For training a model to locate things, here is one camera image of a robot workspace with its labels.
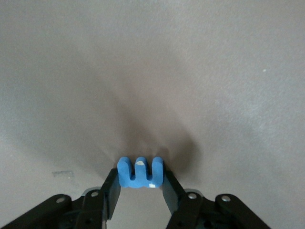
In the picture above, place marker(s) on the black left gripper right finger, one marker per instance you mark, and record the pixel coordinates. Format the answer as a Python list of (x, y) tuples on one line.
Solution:
[(172, 193)]

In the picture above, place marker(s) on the blue foam letter m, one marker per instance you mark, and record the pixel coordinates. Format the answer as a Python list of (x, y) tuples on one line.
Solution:
[(140, 177)]

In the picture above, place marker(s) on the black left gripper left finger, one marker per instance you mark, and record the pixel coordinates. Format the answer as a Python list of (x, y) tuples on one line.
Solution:
[(110, 190)]

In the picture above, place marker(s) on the brown table cover sheet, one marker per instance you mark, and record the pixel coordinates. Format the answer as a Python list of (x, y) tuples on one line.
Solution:
[(143, 59)]

